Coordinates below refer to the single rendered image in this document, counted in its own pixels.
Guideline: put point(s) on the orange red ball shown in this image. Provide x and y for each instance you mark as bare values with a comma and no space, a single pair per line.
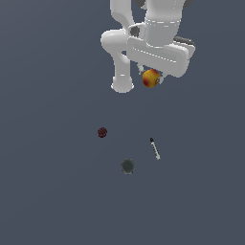
150,78

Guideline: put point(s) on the grey marker pen black cap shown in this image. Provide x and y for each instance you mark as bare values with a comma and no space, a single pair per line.
155,149

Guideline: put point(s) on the dark grey round object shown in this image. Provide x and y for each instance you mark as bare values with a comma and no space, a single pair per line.
127,166

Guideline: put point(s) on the dark red small ball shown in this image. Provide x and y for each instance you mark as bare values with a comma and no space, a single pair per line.
102,132

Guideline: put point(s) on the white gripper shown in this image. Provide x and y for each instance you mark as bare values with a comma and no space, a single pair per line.
159,55

